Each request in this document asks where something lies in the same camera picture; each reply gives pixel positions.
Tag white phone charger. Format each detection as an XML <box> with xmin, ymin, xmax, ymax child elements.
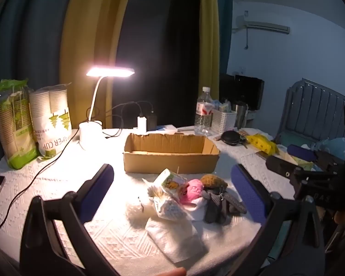
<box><xmin>137</xmin><ymin>116</ymin><xmax>147</xmax><ymax>134</ymax></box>

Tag white towel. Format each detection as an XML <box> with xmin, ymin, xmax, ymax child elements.
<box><xmin>145</xmin><ymin>217</ymin><xmax>204</xmax><ymax>263</ymax></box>

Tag cotton swab bag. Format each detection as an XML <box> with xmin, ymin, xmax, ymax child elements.
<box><xmin>148</xmin><ymin>185</ymin><xmax>187</xmax><ymax>221</ymax></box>

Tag white perforated basket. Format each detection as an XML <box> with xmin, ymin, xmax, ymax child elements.
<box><xmin>211</xmin><ymin>109</ymin><xmax>237</xmax><ymax>133</ymax></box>

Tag white paper cup pack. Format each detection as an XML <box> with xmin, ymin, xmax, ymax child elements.
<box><xmin>29</xmin><ymin>84</ymin><xmax>72</xmax><ymax>158</ymax></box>

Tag black lamp cable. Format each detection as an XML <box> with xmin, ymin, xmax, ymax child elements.
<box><xmin>0</xmin><ymin>129</ymin><xmax>80</xmax><ymax>236</ymax></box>

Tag white desk lamp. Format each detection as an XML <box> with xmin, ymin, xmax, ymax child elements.
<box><xmin>79</xmin><ymin>65</ymin><xmax>135</xmax><ymax>151</ymax></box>

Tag grey dotted gloves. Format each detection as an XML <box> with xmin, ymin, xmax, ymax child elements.
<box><xmin>201</xmin><ymin>189</ymin><xmax>247</xmax><ymax>224</ymax></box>

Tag pink plush toy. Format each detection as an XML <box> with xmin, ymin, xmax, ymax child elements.
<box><xmin>179</xmin><ymin>179</ymin><xmax>204</xmax><ymax>204</ymax></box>

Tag yellow curtain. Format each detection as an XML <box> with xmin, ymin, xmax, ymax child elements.
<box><xmin>60</xmin><ymin>0</ymin><xmax>128</xmax><ymax>128</ymax></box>

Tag clear water bottle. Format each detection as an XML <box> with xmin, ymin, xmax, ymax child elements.
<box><xmin>194</xmin><ymin>87</ymin><xmax>214</xmax><ymax>135</ymax></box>

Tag black monitor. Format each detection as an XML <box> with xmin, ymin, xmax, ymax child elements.
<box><xmin>219</xmin><ymin>74</ymin><xmax>265</xmax><ymax>111</ymax></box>

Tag cardboard box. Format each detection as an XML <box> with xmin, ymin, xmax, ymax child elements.
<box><xmin>123</xmin><ymin>133</ymin><xmax>220</xmax><ymax>175</ymax></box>

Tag white power strip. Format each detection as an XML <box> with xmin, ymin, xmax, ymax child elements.
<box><xmin>156</xmin><ymin>125</ymin><xmax>178</xmax><ymax>134</ymax></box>

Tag green paper cup pack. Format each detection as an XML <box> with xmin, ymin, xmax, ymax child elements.
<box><xmin>0</xmin><ymin>79</ymin><xmax>38</xmax><ymax>170</ymax></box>

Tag brown fuzzy pompom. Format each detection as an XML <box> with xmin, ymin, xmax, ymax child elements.
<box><xmin>200</xmin><ymin>174</ymin><xmax>228</xmax><ymax>190</ymax></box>

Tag black round zip case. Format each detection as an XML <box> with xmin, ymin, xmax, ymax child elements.
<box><xmin>220</xmin><ymin>130</ymin><xmax>241</xmax><ymax>146</ymax></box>

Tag left hand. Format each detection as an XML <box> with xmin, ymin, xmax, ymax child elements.
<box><xmin>156</xmin><ymin>267</ymin><xmax>187</xmax><ymax>276</ymax></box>

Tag white fluffy ball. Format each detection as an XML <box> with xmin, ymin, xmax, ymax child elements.
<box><xmin>126</xmin><ymin>202</ymin><xmax>156</xmax><ymax>229</ymax></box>

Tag black power adapter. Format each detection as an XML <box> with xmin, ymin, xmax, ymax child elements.
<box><xmin>146</xmin><ymin>112</ymin><xmax>157</xmax><ymax>132</ymax></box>

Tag wall air conditioner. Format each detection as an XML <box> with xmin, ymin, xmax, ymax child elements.
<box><xmin>236</xmin><ymin>16</ymin><xmax>290</xmax><ymax>34</ymax></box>

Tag yellow plastic bag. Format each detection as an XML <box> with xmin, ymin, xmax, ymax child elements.
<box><xmin>246</xmin><ymin>134</ymin><xmax>279</xmax><ymax>156</ymax></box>

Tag cartoon tissue packet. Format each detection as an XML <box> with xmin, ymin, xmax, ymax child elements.
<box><xmin>153</xmin><ymin>168</ymin><xmax>187</xmax><ymax>198</ymax></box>

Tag steel thermos cup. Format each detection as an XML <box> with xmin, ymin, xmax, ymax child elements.
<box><xmin>235</xmin><ymin>102</ymin><xmax>249</xmax><ymax>130</ymax></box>

